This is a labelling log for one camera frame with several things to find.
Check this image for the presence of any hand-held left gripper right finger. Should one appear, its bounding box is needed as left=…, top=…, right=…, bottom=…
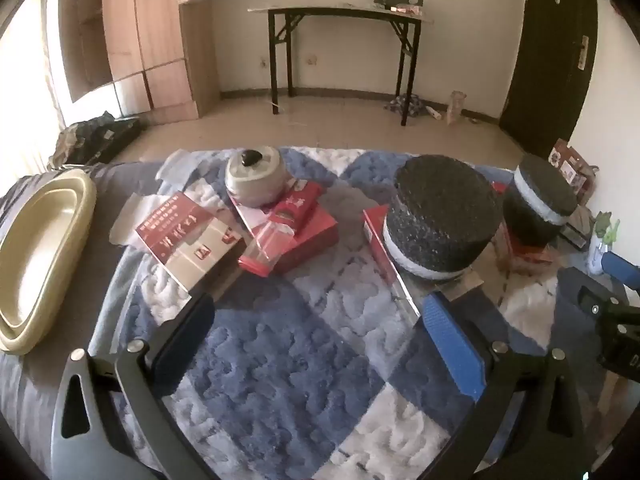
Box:
left=415, top=290, right=598, bottom=480

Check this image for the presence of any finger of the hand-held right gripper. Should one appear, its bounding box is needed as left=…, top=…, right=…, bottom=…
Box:
left=576, top=285, right=632, bottom=320
left=600, top=252, right=640, bottom=292

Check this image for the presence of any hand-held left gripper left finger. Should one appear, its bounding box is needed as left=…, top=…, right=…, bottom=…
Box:
left=50, top=292, right=221, bottom=480

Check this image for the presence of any green and white box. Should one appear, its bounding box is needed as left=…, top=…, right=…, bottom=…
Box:
left=589, top=210, right=622, bottom=275

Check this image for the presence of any small black foam cylinder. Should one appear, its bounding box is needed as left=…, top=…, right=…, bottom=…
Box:
left=501, top=152, right=578, bottom=248

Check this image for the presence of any maroon and silver carton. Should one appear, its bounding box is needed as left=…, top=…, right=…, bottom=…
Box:
left=135, top=191, right=247, bottom=292

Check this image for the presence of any red box with clear lid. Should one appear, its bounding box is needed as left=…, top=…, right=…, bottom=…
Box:
left=362, top=205, right=485, bottom=318

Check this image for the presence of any large black foam cylinder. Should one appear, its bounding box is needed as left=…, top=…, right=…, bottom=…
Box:
left=382, top=154, right=502, bottom=281

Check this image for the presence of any red patterned box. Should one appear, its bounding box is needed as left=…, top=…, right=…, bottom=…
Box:
left=272, top=200, right=340, bottom=275

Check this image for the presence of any cream plastic basin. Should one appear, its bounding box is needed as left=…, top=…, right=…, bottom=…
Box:
left=0, top=169, right=98, bottom=356

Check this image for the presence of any red and white carton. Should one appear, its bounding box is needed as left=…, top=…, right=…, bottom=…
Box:
left=240, top=181, right=325, bottom=276

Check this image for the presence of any grey round container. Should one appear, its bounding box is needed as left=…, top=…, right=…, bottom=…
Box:
left=224, top=146, right=287, bottom=208

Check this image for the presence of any grey bed sheet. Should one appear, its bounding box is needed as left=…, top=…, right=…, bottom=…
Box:
left=0, top=160, right=626, bottom=480

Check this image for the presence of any blue and white blanket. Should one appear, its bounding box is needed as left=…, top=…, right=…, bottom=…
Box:
left=107, top=147, right=601, bottom=480

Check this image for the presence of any red printed carton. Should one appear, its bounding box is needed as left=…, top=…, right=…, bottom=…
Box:
left=547, top=139, right=599, bottom=195

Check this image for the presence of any large white cloth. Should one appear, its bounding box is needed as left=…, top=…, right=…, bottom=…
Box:
left=109, top=192, right=166, bottom=248

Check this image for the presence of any thin white cloth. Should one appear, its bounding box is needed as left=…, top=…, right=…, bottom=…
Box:
left=155, top=149, right=236, bottom=186

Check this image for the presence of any dark door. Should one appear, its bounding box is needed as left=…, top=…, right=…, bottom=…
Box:
left=500, top=0, right=598, bottom=153

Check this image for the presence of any clear plastic bottle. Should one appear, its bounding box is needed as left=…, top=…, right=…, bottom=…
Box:
left=446, top=91, right=468, bottom=125

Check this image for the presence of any pile of clothes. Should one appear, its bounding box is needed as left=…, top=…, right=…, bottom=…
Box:
left=50, top=112, right=118, bottom=168

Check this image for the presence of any dark patterned cloth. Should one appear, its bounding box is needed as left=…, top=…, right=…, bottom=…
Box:
left=384, top=94, right=426, bottom=117

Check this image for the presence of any white and red curtain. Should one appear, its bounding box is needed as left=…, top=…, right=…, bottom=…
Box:
left=5, top=0, right=68, bottom=171

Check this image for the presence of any wooden wardrobe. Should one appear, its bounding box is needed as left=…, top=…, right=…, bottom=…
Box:
left=47, top=0, right=221, bottom=126

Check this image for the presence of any black-legged folding table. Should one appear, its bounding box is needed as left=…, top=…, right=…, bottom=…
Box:
left=247, top=2, right=435, bottom=128

